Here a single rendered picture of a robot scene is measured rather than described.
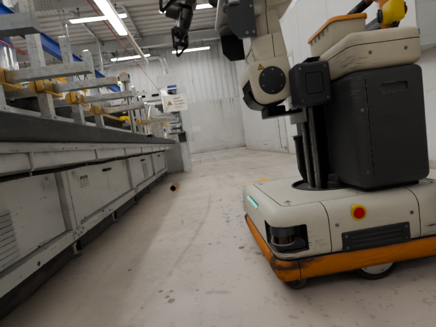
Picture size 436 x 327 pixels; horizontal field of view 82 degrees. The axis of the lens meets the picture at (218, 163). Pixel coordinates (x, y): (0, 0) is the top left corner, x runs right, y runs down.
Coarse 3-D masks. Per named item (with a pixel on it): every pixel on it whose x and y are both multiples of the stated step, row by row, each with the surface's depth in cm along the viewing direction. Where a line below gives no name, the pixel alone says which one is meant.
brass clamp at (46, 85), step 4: (36, 80) 92; (40, 80) 92; (44, 80) 94; (48, 80) 96; (32, 84) 92; (36, 84) 92; (40, 84) 92; (44, 84) 93; (48, 84) 96; (52, 84) 98; (32, 88) 92; (36, 88) 92; (40, 88) 92; (44, 88) 94; (48, 88) 95; (52, 88) 98; (36, 92) 94; (40, 92) 94; (44, 92) 95; (48, 92) 95; (52, 92) 98; (52, 96) 101; (56, 96) 102; (60, 96) 103
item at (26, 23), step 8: (0, 16) 50; (8, 16) 50; (16, 16) 50; (24, 16) 50; (32, 16) 51; (0, 24) 50; (8, 24) 50; (16, 24) 50; (24, 24) 50; (32, 24) 51; (0, 32) 51; (8, 32) 52; (16, 32) 52; (24, 32) 52; (32, 32) 53; (40, 32) 53
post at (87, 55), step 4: (84, 52) 142; (88, 52) 142; (84, 56) 142; (88, 56) 142; (84, 60) 142; (88, 60) 142; (92, 60) 145; (92, 64) 144; (92, 68) 144; (88, 76) 143; (92, 76) 143; (96, 88) 145; (92, 92) 144; (96, 92) 144; (92, 104) 144; (96, 104) 144; (100, 104) 147; (96, 116) 145; (100, 116) 145; (96, 120) 145; (100, 120) 145; (96, 124) 145; (100, 124) 145
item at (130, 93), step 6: (84, 96) 124; (90, 96) 124; (96, 96) 124; (102, 96) 124; (108, 96) 124; (114, 96) 125; (120, 96) 125; (126, 96) 125; (132, 96) 126; (54, 102) 123; (60, 102) 123; (66, 102) 123; (84, 102) 124; (90, 102) 125; (96, 102) 127
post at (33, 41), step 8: (24, 0) 92; (24, 8) 92; (32, 8) 94; (32, 40) 93; (40, 40) 96; (32, 48) 93; (40, 48) 96; (32, 56) 94; (40, 56) 95; (32, 64) 94; (40, 64) 94; (40, 96) 95; (48, 96) 96; (40, 104) 95; (48, 104) 95; (48, 112) 95
